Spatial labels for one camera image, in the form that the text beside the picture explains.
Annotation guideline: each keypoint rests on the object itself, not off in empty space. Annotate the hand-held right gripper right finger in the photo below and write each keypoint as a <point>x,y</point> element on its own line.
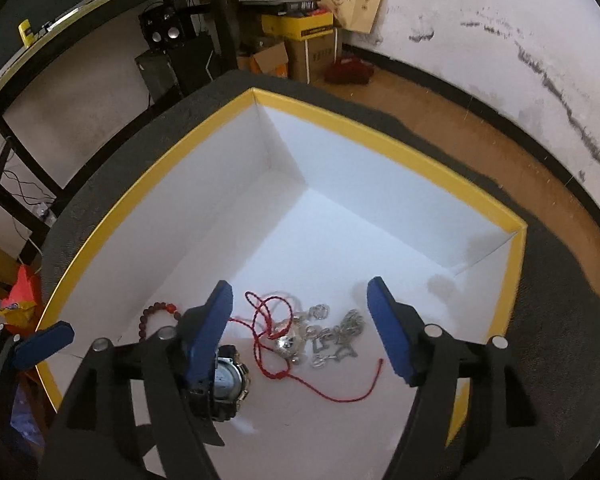
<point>390,330</point>

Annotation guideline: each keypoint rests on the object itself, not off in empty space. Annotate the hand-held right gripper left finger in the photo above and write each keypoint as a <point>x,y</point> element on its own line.
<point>210,330</point>

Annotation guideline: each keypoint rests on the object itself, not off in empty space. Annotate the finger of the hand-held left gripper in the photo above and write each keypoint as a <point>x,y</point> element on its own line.
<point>45,342</point>

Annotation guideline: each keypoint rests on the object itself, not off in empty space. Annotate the black digital wristwatch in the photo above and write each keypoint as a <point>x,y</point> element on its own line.
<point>227,385</point>

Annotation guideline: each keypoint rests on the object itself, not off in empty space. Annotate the yellow cardboard box white inside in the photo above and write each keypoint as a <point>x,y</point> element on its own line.
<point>355,240</point>

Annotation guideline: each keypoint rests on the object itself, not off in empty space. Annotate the red plastic bag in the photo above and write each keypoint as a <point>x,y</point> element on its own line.
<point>25,285</point>

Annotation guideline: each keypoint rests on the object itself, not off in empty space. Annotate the red cloth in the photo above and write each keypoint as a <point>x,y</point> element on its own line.
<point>347,72</point>

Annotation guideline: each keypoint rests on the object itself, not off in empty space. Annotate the black computer case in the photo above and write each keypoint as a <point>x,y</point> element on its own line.
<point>180,67</point>

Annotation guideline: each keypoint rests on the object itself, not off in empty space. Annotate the open orange cardboard box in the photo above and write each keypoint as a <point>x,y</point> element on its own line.
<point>267,60</point>

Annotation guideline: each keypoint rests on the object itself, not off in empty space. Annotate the brown cardboard box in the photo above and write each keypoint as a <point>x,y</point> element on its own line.
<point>315,57</point>

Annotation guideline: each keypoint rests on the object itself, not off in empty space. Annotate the black speaker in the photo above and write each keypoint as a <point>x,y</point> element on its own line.
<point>160,25</point>

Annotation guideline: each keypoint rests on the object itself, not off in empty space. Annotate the yellow box with black stripe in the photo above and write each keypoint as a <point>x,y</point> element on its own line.
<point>297,25</point>

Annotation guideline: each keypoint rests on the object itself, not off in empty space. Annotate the brown paper bag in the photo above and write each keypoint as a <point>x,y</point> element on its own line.
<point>355,2</point>

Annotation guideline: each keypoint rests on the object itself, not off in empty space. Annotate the black desk with yellow edge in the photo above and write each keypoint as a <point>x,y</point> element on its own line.
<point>45,0</point>

